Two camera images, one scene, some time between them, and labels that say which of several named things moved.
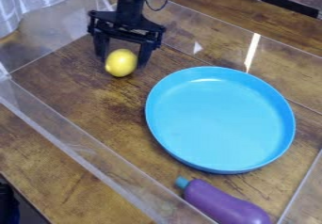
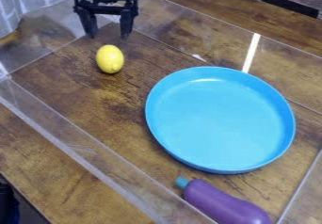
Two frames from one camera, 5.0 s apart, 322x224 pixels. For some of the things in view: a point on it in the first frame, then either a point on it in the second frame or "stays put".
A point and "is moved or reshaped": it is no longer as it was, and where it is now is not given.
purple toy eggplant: x=227 y=206 stays put
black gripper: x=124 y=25 to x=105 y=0
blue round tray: x=220 y=120 stays put
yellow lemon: x=120 y=62 is moved or reshaped
